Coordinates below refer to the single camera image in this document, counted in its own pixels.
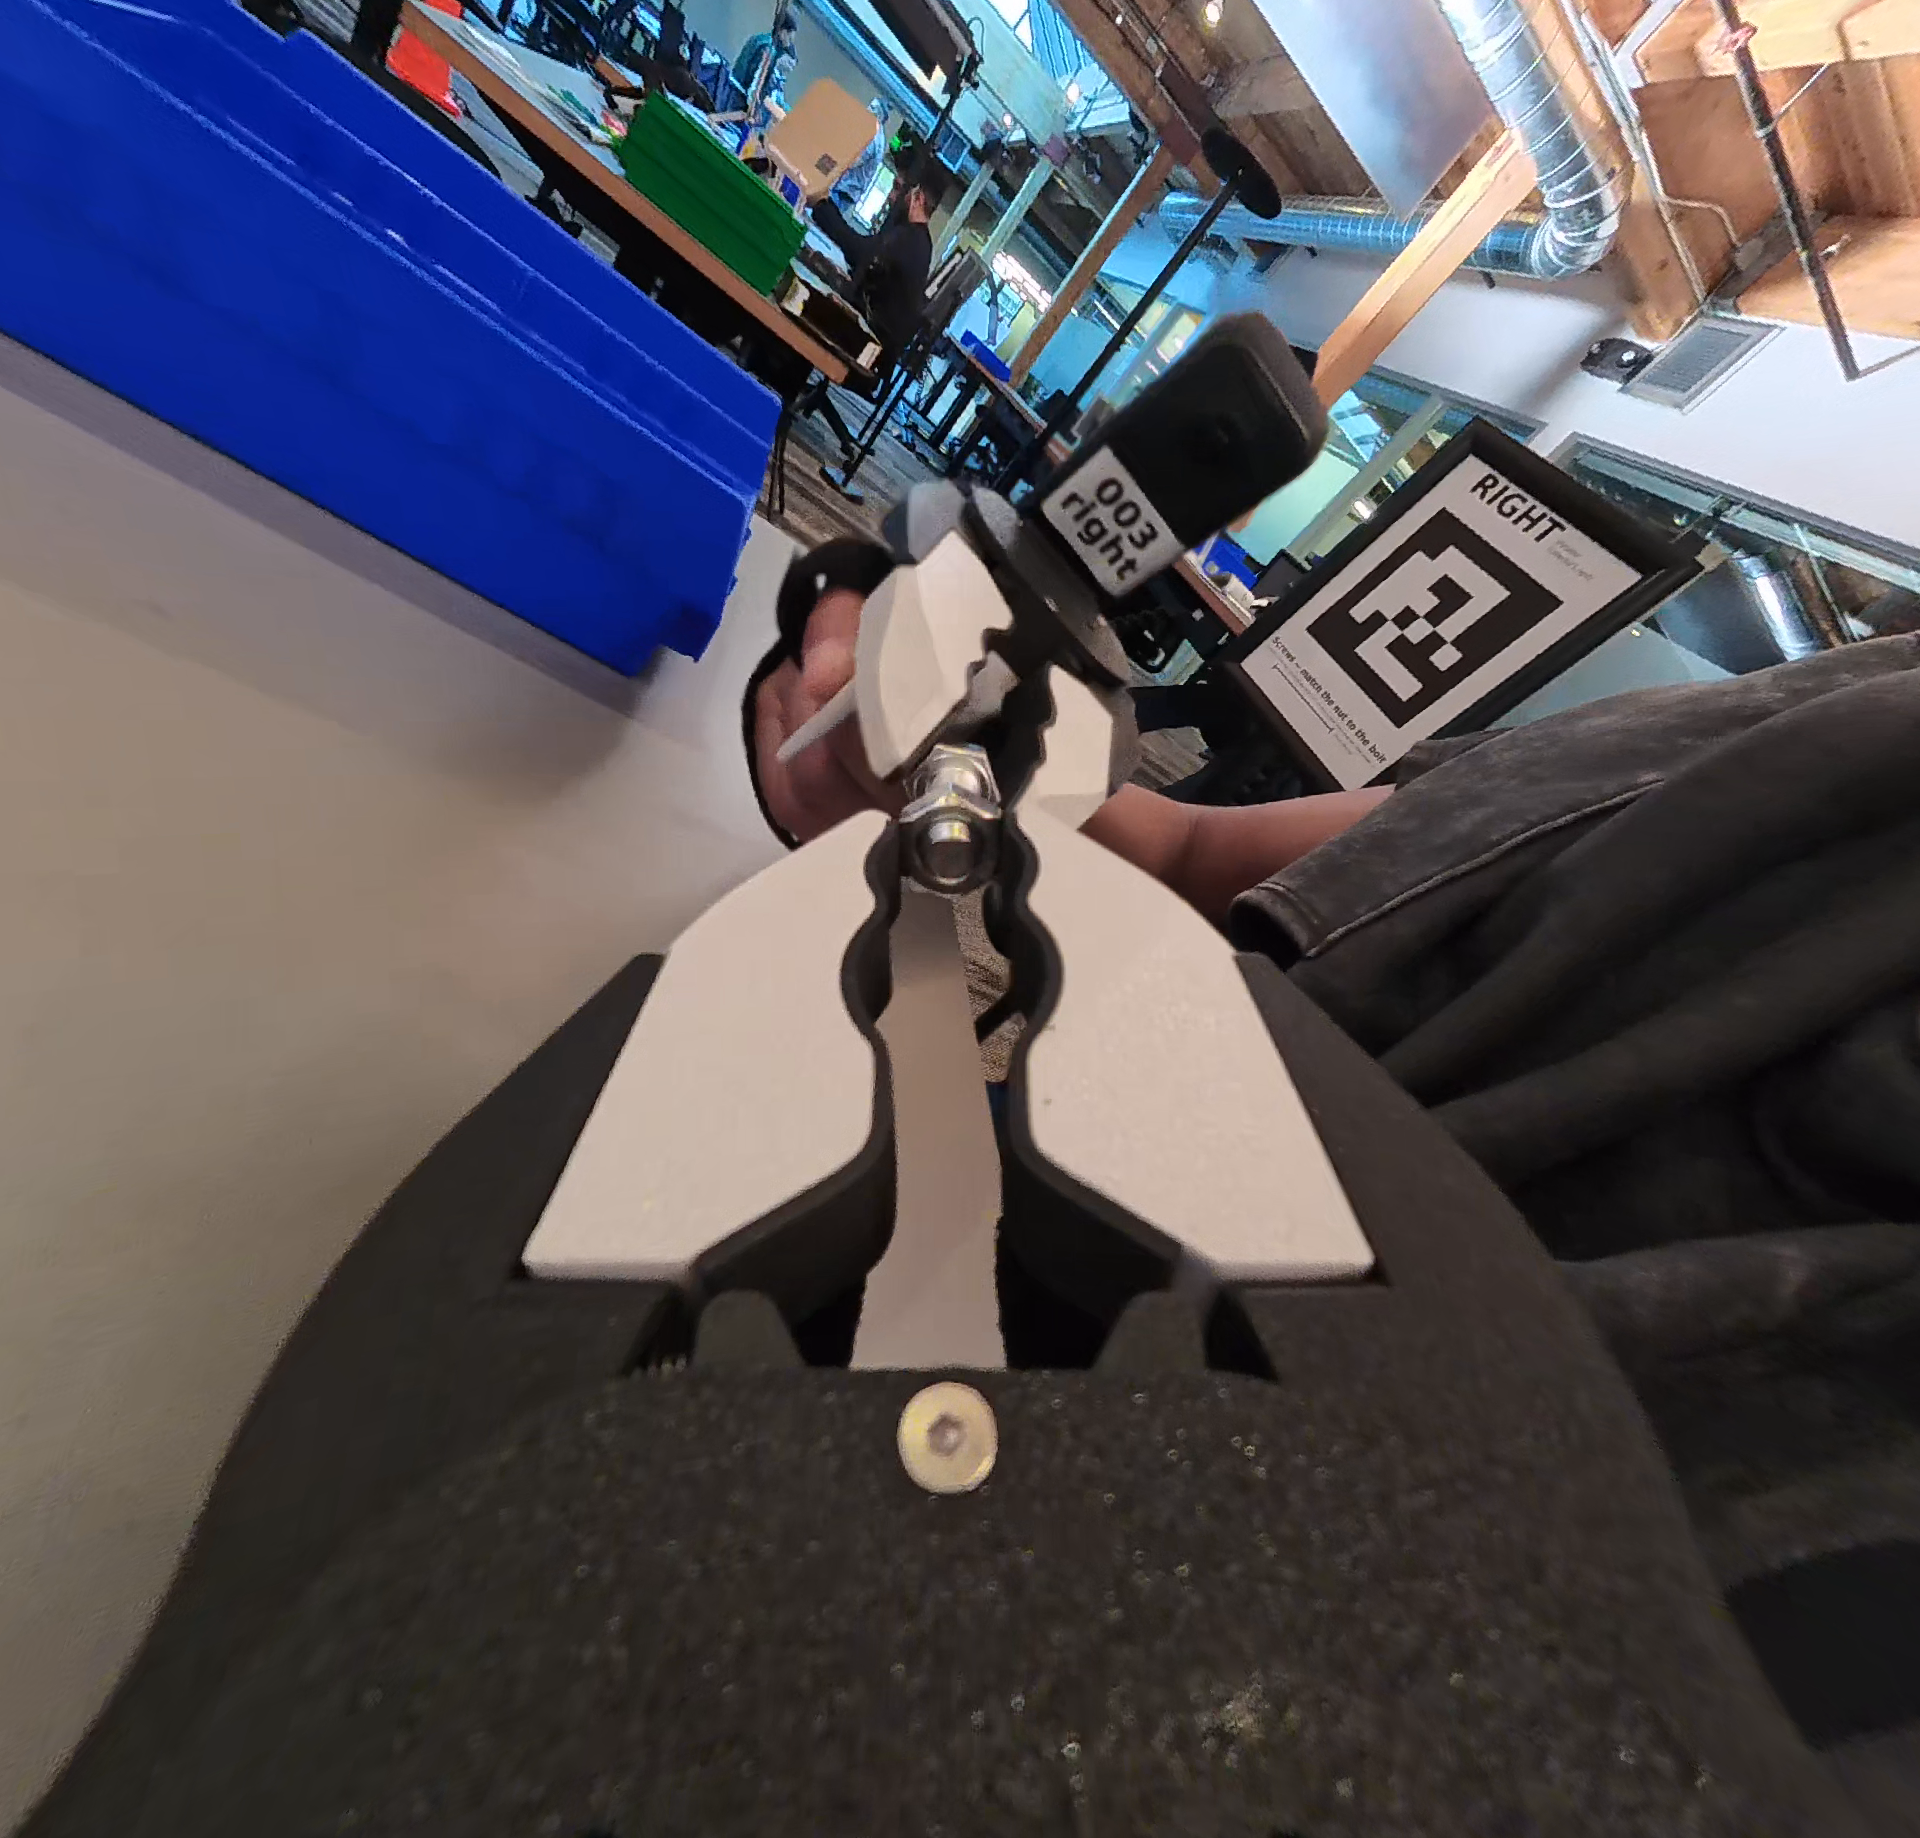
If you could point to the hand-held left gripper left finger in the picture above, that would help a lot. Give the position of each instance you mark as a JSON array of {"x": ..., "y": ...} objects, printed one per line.
[{"x": 721, "y": 1102}]

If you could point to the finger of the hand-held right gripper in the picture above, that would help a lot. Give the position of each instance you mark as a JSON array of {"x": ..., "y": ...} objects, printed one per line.
[
  {"x": 1089, "y": 743},
  {"x": 931, "y": 639}
]

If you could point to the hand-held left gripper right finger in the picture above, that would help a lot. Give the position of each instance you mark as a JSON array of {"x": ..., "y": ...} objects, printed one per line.
[{"x": 1184, "y": 1102}]

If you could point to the silver hex nut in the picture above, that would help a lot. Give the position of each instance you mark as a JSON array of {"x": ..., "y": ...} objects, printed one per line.
[{"x": 952, "y": 772}]

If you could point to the thick silver bolt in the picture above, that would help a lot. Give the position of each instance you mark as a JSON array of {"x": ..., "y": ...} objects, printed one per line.
[{"x": 951, "y": 850}]

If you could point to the blue plastic bin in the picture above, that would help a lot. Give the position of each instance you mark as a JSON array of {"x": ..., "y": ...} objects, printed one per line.
[{"x": 375, "y": 369}]

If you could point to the grey desk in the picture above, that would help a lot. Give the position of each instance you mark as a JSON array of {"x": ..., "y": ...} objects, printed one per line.
[{"x": 225, "y": 968}]

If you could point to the person's right hand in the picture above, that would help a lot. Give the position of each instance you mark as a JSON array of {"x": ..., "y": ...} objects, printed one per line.
[{"x": 818, "y": 668}]

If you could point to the brown wooden table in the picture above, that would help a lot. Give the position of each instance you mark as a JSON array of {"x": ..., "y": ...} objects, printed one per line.
[
  {"x": 524, "y": 113},
  {"x": 1215, "y": 601}
]

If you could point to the thin wooden pillar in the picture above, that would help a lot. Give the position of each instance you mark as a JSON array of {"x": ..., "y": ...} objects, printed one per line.
[{"x": 1094, "y": 262}]

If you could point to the black disc floor lamp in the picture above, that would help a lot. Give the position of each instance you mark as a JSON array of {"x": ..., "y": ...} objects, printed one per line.
[{"x": 1242, "y": 172}]

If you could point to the thick wooden pillar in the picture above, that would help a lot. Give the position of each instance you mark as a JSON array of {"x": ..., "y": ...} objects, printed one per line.
[{"x": 1424, "y": 270}]

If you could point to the black framed marker sign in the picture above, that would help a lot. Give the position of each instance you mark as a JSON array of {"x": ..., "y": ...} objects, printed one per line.
[{"x": 1441, "y": 608}]

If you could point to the tan board stand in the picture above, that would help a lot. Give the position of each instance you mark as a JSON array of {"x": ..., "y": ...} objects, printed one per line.
[{"x": 824, "y": 137}]

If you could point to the green crate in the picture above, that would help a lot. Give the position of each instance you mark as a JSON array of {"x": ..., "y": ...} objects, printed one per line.
[{"x": 705, "y": 188}]

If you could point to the black studio light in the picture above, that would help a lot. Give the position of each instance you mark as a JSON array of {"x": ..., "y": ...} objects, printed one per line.
[{"x": 918, "y": 1}]

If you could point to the orange traffic cone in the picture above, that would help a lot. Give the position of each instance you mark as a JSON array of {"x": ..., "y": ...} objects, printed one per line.
[{"x": 420, "y": 60}]

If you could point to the smooth metal air duct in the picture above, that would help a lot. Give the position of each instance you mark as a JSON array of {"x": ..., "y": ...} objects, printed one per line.
[{"x": 1350, "y": 52}]

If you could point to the silver spiral air duct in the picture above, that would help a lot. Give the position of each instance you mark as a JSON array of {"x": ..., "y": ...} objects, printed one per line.
[{"x": 1560, "y": 142}]

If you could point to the grey wall air vent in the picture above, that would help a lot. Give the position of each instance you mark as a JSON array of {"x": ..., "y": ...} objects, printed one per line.
[{"x": 1702, "y": 360}]

